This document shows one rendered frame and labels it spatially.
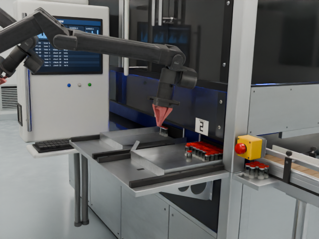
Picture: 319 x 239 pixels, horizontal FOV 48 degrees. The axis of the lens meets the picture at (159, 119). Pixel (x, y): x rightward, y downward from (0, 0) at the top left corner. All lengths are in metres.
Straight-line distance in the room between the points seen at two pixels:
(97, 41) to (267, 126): 0.73
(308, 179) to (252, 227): 0.39
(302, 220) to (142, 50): 0.82
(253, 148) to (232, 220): 0.33
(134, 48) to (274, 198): 0.88
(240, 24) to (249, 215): 0.75
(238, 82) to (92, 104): 1.05
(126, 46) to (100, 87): 0.97
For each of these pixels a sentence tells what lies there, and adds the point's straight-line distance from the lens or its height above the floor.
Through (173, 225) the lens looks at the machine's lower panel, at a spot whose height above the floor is 0.48.
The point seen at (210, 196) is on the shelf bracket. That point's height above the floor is 0.75.
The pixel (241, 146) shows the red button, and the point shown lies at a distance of 1.27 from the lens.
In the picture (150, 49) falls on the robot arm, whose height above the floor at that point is 1.33.
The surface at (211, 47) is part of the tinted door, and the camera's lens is 1.43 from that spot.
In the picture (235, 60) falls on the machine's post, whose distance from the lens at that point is 1.31.
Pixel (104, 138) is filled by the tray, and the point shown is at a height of 0.90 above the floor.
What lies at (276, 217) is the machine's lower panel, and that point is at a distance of 1.67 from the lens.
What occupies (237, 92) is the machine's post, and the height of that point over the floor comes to 1.19.
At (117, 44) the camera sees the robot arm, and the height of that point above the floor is 1.34.
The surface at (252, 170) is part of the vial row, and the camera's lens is 1.34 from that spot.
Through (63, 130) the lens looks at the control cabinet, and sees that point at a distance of 2.08.
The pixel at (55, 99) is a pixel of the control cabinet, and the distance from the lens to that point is 2.04.
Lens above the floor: 1.34
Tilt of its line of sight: 12 degrees down
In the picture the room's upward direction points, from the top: 2 degrees clockwise
